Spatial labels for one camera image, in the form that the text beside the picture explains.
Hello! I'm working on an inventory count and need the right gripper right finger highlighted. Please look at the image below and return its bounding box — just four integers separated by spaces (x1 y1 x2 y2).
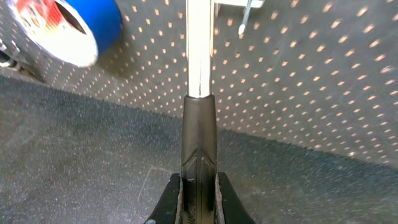
214 172 257 224

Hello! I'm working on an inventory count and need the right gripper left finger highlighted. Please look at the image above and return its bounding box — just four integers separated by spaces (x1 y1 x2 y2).
144 172 184 224

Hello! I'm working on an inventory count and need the black pegboard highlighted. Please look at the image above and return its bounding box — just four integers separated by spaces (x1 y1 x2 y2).
0 0 398 170

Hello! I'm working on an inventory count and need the hammer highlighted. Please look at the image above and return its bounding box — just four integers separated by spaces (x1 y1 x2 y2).
180 0 218 224

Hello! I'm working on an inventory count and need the roll of blue tape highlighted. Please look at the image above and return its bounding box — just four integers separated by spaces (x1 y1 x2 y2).
7 0 123 68

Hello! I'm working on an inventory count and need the metal hook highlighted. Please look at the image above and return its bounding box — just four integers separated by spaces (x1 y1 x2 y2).
211 0 266 35

